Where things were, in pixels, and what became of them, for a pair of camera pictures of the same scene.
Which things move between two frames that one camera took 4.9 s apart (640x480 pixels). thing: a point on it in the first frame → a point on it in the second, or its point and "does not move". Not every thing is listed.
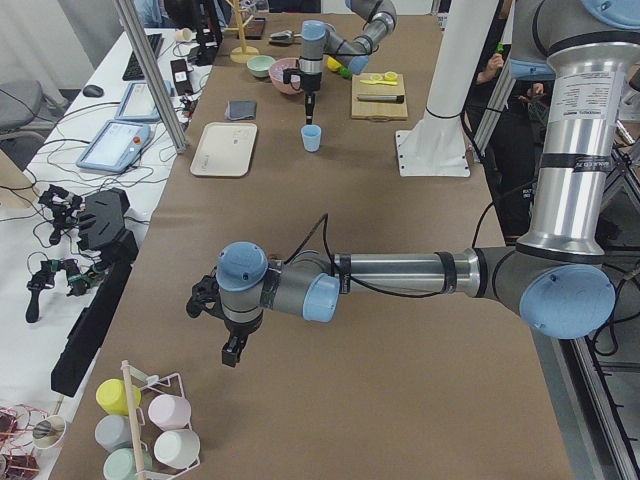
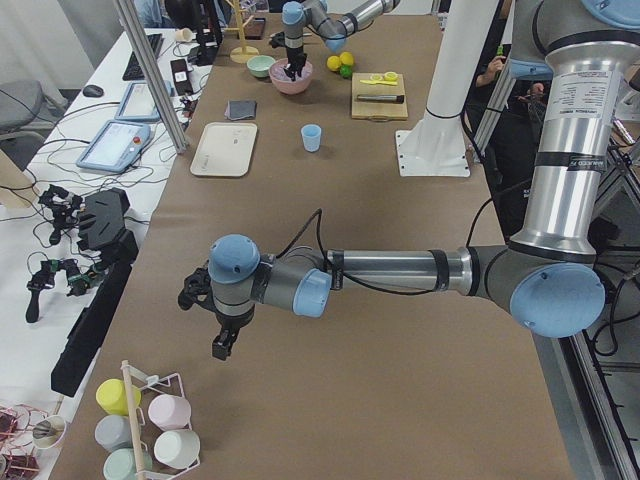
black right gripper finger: (310, 98) → (291, 73)
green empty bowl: (258, 65) does not move
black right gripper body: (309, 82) → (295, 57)
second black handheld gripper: (80, 281) does not move
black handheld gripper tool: (63, 206) does not move
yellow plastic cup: (112, 398) does not move
